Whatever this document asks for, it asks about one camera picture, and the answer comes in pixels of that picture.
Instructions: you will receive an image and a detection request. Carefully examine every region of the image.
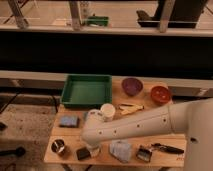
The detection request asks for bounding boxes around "black eraser block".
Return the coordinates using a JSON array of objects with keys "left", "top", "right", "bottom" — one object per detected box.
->
[{"left": 76, "top": 147, "right": 91, "bottom": 160}]

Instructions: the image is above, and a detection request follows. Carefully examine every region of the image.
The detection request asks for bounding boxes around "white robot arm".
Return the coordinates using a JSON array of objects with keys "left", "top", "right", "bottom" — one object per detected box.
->
[{"left": 82, "top": 98, "right": 213, "bottom": 171}]

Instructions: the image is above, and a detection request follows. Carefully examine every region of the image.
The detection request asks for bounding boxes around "light blue cloth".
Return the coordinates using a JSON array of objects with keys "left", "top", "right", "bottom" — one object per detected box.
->
[{"left": 109, "top": 140, "right": 132, "bottom": 163}]

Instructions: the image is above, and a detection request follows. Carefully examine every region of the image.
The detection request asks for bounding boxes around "metal cup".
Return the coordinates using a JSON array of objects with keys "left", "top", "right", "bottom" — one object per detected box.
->
[{"left": 51, "top": 139, "right": 66, "bottom": 155}]

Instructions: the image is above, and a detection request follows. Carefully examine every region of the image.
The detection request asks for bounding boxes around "blue sponge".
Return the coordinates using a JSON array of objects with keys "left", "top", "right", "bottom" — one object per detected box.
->
[{"left": 59, "top": 116, "right": 79, "bottom": 128}]

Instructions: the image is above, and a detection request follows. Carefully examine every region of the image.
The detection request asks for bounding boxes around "white cup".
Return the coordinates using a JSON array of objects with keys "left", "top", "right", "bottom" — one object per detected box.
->
[{"left": 100, "top": 103, "right": 116, "bottom": 121}]

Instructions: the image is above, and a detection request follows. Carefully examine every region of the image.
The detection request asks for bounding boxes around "black binder clip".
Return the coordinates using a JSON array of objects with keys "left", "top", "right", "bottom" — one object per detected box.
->
[{"left": 136, "top": 146, "right": 152, "bottom": 162}]

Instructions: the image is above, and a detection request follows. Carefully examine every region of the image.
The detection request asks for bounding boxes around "green plastic tray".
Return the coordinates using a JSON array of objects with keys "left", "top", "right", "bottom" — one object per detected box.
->
[{"left": 60, "top": 74, "right": 112, "bottom": 108}]

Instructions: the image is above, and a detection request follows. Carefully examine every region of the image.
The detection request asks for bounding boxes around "purple bowl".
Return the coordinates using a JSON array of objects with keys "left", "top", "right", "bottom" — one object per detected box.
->
[{"left": 121, "top": 77, "right": 143, "bottom": 96}]

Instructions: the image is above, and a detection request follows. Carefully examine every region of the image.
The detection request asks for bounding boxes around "red bowl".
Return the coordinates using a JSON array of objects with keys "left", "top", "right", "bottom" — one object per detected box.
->
[{"left": 150, "top": 86, "right": 172, "bottom": 105}]

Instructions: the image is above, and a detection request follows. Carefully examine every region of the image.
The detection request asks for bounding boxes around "green box on far shelf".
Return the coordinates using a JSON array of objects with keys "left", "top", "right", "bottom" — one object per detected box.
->
[{"left": 86, "top": 16, "right": 109, "bottom": 26}]

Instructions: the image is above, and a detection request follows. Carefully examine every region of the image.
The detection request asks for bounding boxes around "black object on far shelf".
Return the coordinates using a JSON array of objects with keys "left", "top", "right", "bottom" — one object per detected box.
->
[{"left": 135, "top": 0, "right": 209, "bottom": 29}]

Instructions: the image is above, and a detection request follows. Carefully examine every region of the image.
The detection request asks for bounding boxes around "black handled tool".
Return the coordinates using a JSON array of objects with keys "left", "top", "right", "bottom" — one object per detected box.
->
[{"left": 151, "top": 143, "right": 184, "bottom": 154}]

